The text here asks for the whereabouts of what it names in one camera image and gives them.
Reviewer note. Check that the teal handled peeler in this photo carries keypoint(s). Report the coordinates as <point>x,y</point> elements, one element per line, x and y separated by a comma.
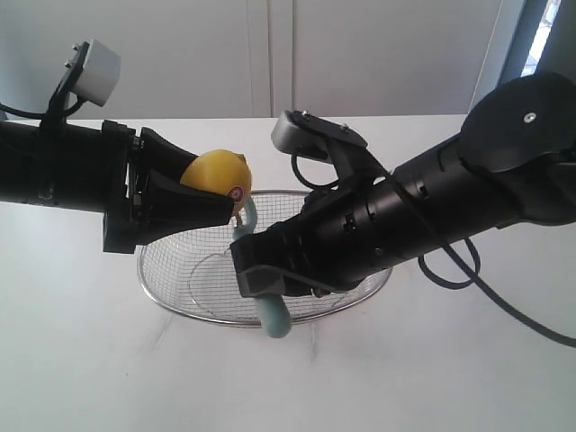
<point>275,319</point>

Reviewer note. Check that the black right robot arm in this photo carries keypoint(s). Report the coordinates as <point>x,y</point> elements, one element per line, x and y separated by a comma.
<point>512,161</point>

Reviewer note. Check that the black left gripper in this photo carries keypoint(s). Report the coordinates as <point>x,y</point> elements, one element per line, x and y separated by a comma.
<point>168,207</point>

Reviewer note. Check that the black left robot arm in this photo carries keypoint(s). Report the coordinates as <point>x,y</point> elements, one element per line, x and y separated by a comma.
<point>58,165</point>

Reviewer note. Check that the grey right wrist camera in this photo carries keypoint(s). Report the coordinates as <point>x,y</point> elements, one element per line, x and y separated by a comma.
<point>308,136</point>

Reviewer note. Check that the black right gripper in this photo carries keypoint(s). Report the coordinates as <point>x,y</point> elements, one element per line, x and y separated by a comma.
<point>338,239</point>

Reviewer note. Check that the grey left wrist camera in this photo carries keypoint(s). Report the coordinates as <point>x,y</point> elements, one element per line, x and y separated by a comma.
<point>99,73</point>

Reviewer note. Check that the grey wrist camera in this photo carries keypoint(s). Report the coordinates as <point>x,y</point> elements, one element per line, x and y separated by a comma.
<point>99,73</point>
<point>308,136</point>

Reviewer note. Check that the oval wire mesh basket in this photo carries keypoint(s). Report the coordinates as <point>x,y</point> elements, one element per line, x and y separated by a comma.
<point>192,274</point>

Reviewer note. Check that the yellow lemon with sticker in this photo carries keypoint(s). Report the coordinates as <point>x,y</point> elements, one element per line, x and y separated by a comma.
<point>222,172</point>

